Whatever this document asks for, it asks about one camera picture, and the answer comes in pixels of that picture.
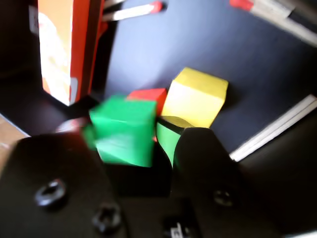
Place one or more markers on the yellow wooden cube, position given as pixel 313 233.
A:
pixel 195 99

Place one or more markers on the white stick red tip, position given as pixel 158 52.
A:
pixel 133 11
pixel 277 17

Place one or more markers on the black box tray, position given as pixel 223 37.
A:
pixel 198 49

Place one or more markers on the orange white card box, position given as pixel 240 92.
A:
pixel 57 49

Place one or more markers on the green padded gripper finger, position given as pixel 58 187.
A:
pixel 203 168

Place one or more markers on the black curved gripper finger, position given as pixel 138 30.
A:
pixel 49 186

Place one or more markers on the green wooden cube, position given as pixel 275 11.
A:
pixel 123 129

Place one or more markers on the red wooden cube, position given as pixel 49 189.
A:
pixel 148 95

